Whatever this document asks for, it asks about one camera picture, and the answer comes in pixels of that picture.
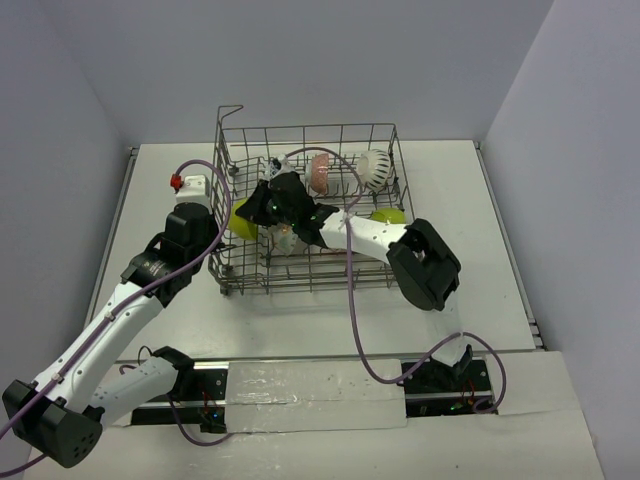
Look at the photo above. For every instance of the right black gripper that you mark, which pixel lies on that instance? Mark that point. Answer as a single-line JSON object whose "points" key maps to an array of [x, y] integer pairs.
{"points": [[255, 209]]}

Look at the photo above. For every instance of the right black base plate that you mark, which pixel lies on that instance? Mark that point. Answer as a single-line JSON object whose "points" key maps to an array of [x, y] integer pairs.
{"points": [[433, 391]]}

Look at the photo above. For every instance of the lime green round bowl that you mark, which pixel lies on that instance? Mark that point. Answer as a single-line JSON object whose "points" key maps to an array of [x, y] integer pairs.
{"points": [[241, 227]]}

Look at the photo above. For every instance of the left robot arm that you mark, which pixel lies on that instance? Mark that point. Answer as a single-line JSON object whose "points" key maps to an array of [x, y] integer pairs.
{"points": [[63, 412]]}

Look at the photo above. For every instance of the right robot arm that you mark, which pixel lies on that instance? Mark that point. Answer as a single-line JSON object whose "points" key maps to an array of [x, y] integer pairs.
{"points": [[425, 269]]}

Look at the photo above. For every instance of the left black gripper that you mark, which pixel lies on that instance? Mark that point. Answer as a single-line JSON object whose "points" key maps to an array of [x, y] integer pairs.
{"points": [[201, 220]]}

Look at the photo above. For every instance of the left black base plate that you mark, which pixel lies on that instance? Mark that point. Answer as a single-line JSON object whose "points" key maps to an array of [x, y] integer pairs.
{"points": [[200, 405]]}

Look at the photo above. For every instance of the red patterned bowl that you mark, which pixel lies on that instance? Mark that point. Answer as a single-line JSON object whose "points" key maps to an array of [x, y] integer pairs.
{"points": [[317, 172]]}

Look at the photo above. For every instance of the white green square bowl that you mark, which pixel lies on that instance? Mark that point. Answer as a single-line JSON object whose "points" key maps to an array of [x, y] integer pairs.
{"points": [[389, 216]]}

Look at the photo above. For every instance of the floral leaf pattern bowl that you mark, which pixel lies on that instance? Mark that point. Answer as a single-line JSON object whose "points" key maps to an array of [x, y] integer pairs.
{"points": [[374, 169]]}

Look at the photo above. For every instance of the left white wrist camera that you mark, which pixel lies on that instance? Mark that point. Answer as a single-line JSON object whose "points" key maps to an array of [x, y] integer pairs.
{"points": [[191, 189]]}

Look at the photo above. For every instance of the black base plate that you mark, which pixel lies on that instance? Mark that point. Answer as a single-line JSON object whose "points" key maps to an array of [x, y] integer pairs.
{"points": [[200, 405], [433, 391]]}

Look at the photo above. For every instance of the yellow star pattern bowl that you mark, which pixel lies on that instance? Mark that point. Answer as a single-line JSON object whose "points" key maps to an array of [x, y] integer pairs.
{"points": [[283, 238]]}

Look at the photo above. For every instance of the grey wire dish rack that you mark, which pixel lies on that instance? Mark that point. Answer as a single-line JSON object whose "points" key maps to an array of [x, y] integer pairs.
{"points": [[241, 152]]}

